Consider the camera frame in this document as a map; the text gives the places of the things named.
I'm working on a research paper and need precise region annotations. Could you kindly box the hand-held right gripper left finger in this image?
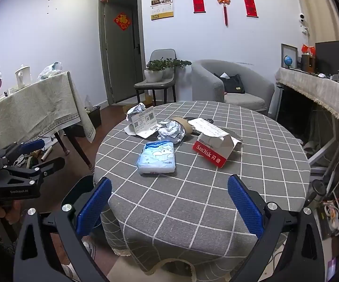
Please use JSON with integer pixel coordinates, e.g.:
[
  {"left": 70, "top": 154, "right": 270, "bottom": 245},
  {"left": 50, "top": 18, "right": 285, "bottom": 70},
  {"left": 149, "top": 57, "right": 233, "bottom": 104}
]
[{"left": 12, "top": 177, "right": 113, "bottom": 282}]

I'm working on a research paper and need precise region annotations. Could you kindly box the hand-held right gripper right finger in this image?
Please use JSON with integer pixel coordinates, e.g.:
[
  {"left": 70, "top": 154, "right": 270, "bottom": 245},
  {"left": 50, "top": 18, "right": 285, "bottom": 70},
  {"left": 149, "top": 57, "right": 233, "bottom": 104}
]
[{"left": 227, "top": 174, "right": 325, "bottom": 282}]

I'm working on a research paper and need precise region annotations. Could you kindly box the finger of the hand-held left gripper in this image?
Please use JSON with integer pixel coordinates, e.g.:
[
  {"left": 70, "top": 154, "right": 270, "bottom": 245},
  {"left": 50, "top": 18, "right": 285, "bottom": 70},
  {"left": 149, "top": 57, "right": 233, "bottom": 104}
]
[
  {"left": 0, "top": 139, "right": 46, "bottom": 165},
  {"left": 0, "top": 157, "right": 66, "bottom": 179}
]

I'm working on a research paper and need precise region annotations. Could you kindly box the red and white carton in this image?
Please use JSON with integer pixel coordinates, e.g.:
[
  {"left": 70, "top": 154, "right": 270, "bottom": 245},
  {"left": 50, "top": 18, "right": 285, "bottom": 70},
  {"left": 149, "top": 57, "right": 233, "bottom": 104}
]
[{"left": 192, "top": 132, "right": 243, "bottom": 169}]

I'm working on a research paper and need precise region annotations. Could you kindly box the blue tissue pack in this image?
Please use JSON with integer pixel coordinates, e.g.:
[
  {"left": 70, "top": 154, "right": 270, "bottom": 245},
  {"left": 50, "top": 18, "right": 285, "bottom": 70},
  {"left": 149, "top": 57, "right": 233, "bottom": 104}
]
[{"left": 137, "top": 141, "right": 176, "bottom": 175}]

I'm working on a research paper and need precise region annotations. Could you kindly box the white barcode card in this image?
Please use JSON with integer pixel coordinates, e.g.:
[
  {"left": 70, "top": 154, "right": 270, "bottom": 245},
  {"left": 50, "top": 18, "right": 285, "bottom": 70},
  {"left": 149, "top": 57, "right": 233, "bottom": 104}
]
[{"left": 188, "top": 117, "right": 226, "bottom": 138}]

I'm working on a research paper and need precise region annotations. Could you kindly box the wide cardboard tape core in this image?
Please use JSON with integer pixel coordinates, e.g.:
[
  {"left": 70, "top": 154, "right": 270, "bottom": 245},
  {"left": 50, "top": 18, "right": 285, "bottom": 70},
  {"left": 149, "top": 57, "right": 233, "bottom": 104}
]
[{"left": 172, "top": 117, "right": 197, "bottom": 137}]

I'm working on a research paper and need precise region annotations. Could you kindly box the white printed card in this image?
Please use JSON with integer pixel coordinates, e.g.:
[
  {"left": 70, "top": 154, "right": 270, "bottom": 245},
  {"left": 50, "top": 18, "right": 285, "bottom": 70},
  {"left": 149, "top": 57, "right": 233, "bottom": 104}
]
[{"left": 125, "top": 106, "right": 162, "bottom": 139}]

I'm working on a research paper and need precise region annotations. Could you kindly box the dark wooden table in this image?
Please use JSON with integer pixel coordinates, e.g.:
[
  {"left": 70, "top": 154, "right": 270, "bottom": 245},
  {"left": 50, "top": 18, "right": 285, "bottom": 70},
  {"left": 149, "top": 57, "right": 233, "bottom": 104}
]
[{"left": 53, "top": 123, "right": 95, "bottom": 174}]

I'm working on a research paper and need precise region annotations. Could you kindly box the black floor basket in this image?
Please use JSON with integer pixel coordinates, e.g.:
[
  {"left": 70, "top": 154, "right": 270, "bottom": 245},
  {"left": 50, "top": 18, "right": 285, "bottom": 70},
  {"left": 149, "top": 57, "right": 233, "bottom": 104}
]
[{"left": 70, "top": 105, "right": 102, "bottom": 138}]

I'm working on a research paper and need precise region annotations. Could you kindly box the round table, grey checked cloth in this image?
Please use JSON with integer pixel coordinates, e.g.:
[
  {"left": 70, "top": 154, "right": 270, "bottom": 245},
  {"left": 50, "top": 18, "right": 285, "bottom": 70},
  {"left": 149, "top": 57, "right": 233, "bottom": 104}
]
[{"left": 93, "top": 101, "right": 311, "bottom": 274}]

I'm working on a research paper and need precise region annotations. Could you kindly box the white kettle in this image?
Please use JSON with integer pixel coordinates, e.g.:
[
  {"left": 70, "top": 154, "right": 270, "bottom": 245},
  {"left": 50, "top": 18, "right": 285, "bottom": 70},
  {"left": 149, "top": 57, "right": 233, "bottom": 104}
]
[{"left": 15, "top": 64, "right": 32, "bottom": 89}]

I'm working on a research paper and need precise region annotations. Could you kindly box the white plastic bag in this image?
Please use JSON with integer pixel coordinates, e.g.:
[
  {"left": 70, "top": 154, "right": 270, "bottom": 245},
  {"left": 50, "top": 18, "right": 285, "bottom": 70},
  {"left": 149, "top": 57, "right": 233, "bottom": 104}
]
[{"left": 37, "top": 62, "right": 63, "bottom": 80}]

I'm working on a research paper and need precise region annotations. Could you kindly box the flat cardboard box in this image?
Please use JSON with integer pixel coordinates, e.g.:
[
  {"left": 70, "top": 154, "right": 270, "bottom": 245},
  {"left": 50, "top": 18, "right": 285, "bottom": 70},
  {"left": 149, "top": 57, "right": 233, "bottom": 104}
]
[{"left": 122, "top": 94, "right": 155, "bottom": 115}]

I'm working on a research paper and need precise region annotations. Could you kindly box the grey-green door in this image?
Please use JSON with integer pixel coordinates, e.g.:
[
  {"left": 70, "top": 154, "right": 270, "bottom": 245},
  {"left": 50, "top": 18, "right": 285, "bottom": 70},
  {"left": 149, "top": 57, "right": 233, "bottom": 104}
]
[{"left": 99, "top": 0, "right": 145, "bottom": 106}]

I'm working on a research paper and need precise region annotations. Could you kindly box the black handbag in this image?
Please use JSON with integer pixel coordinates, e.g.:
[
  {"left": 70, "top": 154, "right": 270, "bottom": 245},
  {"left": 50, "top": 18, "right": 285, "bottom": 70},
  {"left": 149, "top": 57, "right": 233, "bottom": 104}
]
[{"left": 213, "top": 73, "right": 245, "bottom": 94}]

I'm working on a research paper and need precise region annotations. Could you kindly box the grey armchair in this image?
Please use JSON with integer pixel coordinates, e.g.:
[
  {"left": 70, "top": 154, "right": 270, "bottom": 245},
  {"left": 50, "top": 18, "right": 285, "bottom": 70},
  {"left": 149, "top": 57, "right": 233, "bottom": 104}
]
[{"left": 191, "top": 59, "right": 276, "bottom": 116}]

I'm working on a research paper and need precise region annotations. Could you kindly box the potted plant in white pot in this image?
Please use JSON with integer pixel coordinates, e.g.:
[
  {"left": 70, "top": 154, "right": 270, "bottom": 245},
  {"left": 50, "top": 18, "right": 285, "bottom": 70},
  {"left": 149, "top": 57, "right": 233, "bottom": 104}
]
[{"left": 144, "top": 59, "right": 170, "bottom": 83}]

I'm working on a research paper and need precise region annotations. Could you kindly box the long counter, patterned cloth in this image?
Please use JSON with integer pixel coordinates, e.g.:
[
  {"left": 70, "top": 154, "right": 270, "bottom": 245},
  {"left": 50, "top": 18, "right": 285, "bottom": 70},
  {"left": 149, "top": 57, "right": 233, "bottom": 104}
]
[{"left": 275, "top": 67, "right": 339, "bottom": 138}]

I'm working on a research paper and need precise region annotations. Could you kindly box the red diamond door sticker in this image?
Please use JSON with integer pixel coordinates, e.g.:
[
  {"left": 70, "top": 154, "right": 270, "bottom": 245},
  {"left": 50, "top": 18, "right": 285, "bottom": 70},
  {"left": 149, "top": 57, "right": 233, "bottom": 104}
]
[{"left": 113, "top": 12, "right": 132, "bottom": 31}]

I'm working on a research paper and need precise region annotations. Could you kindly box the grey dining chair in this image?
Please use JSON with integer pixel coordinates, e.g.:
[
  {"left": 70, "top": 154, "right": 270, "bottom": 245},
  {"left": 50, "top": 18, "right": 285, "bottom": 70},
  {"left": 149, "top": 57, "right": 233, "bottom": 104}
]
[{"left": 134, "top": 49, "right": 177, "bottom": 107}]

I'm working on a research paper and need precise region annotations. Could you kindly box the brown wooden box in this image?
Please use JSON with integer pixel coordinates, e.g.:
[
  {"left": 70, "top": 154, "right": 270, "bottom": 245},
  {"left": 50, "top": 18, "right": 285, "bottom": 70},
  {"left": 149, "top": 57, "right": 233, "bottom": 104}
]
[{"left": 301, "top": 54, "right": 316, "bottom": 73}]

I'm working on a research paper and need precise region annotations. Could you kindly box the small potted bonsai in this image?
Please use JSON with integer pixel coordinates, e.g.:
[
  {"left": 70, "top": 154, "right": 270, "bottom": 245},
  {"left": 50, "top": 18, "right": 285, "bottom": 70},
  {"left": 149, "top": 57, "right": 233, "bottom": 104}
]
[{"left": 162, "top": 59, "right": 192, "bottom": 78}]

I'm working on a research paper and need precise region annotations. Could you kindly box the framed picture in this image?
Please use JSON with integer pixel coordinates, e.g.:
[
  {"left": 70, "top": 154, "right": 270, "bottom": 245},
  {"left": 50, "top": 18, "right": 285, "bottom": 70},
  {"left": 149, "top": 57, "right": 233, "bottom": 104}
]
[{"left": 281, "top": 43, "right": 298, "bottom": 69}]

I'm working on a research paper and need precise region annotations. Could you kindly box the black monitor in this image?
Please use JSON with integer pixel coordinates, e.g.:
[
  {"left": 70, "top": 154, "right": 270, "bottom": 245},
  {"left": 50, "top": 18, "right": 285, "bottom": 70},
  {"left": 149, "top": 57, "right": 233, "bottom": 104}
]
[{"left": 315, "top": 40, "right": 339, "bottom": 75}]

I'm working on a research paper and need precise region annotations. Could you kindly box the beige curtain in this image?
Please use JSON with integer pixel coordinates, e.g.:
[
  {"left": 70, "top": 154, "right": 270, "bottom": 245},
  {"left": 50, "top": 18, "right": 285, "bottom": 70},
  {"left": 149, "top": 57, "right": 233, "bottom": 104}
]
[{"left": 293, "top": 0, "right": 339, "bottom": 53}]

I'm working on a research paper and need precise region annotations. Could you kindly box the tangle of cables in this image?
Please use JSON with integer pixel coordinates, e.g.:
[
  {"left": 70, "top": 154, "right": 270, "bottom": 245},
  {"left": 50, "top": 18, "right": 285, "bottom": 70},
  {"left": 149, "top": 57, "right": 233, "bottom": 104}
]
[{"left": 319, "top": 191, "right": 339, "bottom": 235}]

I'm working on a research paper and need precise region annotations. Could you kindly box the white desk frame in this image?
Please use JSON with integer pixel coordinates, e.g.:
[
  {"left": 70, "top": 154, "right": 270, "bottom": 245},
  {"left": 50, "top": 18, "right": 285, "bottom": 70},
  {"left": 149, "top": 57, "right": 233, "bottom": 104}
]
[{"left": 307, "top": 137, "right": 339, "bottom": 171}]

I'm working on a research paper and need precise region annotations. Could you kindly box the wall calendar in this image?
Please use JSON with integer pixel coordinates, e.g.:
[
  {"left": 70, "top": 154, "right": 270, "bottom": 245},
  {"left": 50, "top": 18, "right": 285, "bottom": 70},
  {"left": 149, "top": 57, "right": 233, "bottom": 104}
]
[{"left": 150, "top": 0, "right": 174, "bottom": 21}]

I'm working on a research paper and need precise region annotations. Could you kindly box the white security camera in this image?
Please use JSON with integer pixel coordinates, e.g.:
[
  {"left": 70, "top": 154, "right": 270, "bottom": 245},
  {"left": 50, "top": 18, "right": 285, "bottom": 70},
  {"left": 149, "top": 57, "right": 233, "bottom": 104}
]
[{"left": 297, "top": 12, "right": 310, "bottom": 36}]

